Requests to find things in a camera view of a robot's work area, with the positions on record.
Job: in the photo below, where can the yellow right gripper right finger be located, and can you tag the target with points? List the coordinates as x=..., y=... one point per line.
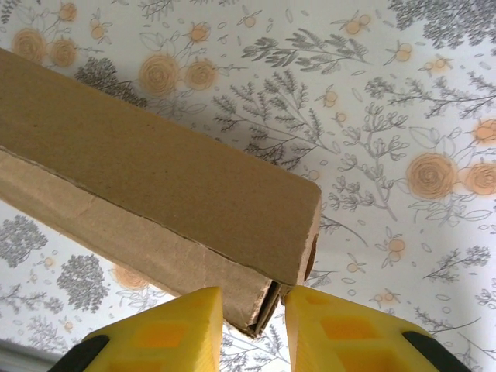
x=348, y=341

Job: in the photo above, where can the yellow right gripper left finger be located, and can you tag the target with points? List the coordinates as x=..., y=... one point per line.
x=162, y=341

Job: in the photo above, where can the brown cardboard box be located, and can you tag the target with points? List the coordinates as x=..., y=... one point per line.
x=155, y=174

